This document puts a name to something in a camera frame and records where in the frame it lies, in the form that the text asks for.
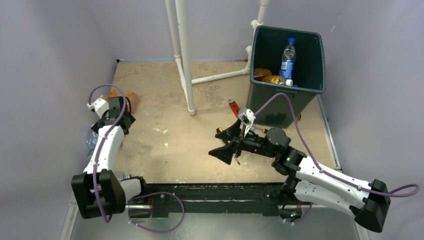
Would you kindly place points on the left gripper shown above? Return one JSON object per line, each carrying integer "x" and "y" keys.
{"x": 94, "y": 126}

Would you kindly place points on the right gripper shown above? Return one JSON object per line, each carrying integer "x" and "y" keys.
{"x": 233, "y": 131}

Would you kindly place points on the orange juice bottle white cap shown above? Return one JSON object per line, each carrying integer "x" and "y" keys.
{"x": 260, "y": 73}

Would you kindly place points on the amber tea bottle red label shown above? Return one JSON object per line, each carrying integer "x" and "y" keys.
{"x": 277, "y": 80}

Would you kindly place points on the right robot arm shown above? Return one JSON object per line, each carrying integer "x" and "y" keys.
{"x": 307, "y": 181}

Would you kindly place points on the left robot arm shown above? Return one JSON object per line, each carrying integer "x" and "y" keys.
{"x": 97, "y": 190}

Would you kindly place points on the dark green plastic bin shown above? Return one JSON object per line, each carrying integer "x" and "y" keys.
{"x": 276, "y": 104}

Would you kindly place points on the orange label bottle far left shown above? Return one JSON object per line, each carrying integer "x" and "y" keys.
{"x": 132, "y": 99}

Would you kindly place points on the red adjustable wrench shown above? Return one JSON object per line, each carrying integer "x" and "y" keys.
{"x": 234, "y": 107}

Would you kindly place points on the clear water bottle left edge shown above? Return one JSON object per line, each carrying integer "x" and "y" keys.
{"x": 91, "y": 141}

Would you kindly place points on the pepsi bottle blue cap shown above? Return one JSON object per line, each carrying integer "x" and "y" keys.
{"x": 288, "y": 60}

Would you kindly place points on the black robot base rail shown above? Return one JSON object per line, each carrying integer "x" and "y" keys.
{"x": 269, "y": 199}

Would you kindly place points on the white pvc pipe frame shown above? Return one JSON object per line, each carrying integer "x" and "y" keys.
{"x": 178, "y": 27}

